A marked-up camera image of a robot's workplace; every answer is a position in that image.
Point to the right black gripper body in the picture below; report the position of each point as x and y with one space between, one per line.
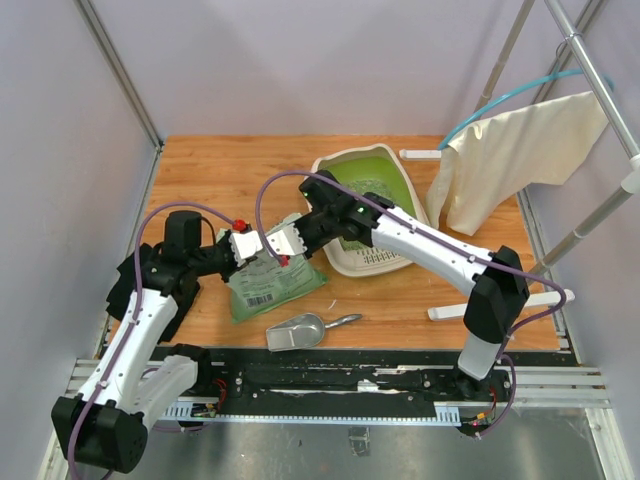
316 230

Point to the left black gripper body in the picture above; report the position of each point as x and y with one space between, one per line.
215 259

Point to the green cat litter bag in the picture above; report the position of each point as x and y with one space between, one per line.
264 285

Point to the metal litter scoop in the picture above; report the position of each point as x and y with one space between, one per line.
302 331

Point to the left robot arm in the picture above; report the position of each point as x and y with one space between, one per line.
107 423

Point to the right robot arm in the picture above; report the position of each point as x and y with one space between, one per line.
493 280

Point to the cream fabric bag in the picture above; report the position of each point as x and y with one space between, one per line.
492 159

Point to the white metal drying rack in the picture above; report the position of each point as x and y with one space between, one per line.
602 88

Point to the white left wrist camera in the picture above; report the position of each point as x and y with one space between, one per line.
245 246

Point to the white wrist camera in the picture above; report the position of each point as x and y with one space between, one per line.
286 241
245 246

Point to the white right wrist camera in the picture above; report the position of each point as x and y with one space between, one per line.
286 241

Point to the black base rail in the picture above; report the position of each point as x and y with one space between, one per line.
334 384

